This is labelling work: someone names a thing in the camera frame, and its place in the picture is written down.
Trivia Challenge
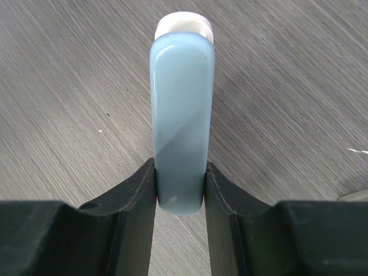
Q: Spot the light blue stapler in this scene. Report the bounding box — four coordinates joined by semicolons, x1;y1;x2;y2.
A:
149;11;215;215

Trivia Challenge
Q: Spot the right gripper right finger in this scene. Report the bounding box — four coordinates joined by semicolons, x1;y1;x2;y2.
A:
204;163;367;275

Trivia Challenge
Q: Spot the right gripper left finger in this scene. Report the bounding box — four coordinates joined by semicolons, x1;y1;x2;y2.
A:
1;159;156;275

